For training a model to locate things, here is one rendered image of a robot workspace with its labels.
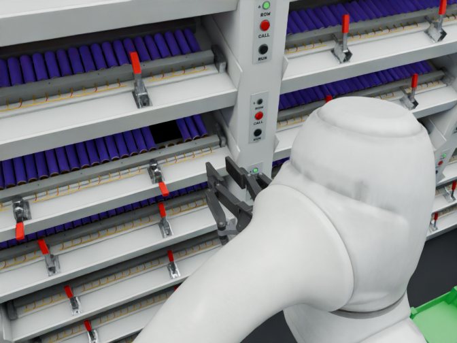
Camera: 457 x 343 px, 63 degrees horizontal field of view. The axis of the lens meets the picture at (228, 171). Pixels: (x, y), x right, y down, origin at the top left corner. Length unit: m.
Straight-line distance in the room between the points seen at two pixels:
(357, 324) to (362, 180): 0.15
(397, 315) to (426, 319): 1.01
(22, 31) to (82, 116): 0.16
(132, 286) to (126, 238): 0.19
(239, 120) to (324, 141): 0.52
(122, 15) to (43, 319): 0.80
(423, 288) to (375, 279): 1.57
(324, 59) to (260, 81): 0.17
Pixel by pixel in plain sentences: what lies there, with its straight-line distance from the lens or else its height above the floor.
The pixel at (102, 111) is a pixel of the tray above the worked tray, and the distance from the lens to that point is 0.69.
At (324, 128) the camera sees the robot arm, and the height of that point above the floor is 1.29.
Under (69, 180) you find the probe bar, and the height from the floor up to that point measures 0.93.
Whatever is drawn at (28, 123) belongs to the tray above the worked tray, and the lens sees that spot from 0.70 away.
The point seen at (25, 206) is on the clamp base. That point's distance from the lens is 0.81.
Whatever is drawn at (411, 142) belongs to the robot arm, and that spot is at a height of 1.29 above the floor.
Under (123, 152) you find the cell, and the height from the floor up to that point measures 0.93.
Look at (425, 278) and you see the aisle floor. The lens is 1.89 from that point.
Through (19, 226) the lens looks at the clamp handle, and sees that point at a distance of 0.77.
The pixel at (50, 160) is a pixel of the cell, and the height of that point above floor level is 0.94.
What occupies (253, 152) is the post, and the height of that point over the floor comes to 0.91.
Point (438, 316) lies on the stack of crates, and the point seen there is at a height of 0.32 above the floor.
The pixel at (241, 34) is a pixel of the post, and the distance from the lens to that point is 0.68.
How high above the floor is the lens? 1.44
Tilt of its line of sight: 43 degrees down
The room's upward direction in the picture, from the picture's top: straight up
